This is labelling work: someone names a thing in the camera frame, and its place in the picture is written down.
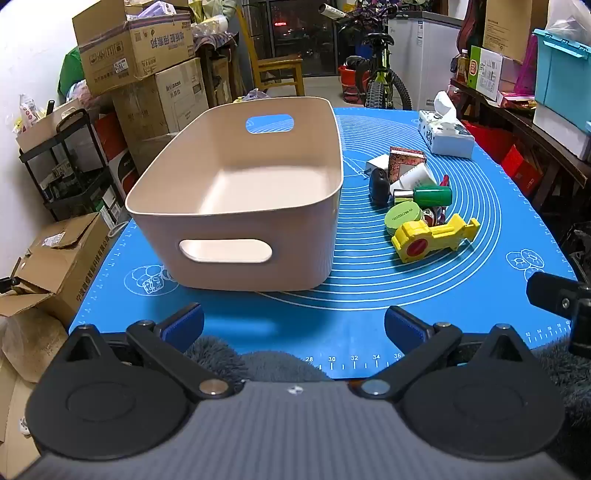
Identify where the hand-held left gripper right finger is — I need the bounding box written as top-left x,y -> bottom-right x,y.
353,305 -> 537,400

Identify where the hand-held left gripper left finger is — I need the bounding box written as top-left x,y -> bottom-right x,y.
67,302 -> 234,400

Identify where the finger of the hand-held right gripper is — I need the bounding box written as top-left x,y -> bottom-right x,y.
526,271 -> 591,320

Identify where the yellow plastic hand tool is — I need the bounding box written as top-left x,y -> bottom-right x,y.
391,213 -> 481,264

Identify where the green round tin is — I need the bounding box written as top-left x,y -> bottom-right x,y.
385,202 -> 424,237

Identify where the green bottle with gold cap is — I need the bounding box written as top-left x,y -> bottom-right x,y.
392,185 -> 453,208

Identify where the beige plastic storage bin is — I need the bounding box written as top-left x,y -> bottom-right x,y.
126,97 -> 345,292

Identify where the white pill bottle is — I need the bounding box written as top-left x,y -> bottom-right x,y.
390,162 -> 437,195

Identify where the red gold patterned box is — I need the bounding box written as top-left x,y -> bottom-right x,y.
389,147 -> 426,184

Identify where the blue silicone baking mat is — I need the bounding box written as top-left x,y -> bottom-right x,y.
68,107 -> 580,381

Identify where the grey fluffy cloth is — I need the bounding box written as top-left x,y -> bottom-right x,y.
182,335 -> 591,462

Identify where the torn cardboard box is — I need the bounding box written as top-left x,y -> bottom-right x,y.
0,212 -> 122,328

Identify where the black oval device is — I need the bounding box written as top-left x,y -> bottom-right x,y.
369,167 -> 392,207

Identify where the brown paper sack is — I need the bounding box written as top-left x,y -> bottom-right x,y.
0,307 -> 70,384

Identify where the small white box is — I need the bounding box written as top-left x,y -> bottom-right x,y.
366,154 -> 392,178

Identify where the dark wooden side table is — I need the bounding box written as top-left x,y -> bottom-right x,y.
450,78 -> 591,213

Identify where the printed tissue pack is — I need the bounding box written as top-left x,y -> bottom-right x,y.
418,91 -> 476,159

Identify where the red and black carton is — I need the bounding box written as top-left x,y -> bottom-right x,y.
95,111 -> 139,195

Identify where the black metal rack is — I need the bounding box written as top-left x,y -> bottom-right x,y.
18,108 -> 139,222

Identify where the printed brown cardboard box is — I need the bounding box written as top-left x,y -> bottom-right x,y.
112,58 -> 209,145

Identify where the turquoise plastic storage crate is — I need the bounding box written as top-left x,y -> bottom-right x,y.
532,28 -> 591,109

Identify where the white and green carton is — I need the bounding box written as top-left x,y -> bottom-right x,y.
466,45 -> 505,102

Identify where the green and black bicycle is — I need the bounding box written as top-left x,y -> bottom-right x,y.
318,0 -> 413,110

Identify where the red plastic bucket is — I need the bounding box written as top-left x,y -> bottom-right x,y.
338,65 -> 370,104

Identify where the wooden chair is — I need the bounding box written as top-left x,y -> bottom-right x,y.
235,7 -> 305,97

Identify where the tall brown cardboard box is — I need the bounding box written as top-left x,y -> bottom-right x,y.
482,0 -> 550,63

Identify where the green plastic bag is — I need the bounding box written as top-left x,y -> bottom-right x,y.
59,46 -> 86,95

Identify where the open cardboard box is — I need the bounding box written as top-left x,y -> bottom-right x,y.
72,0 -> 195,97

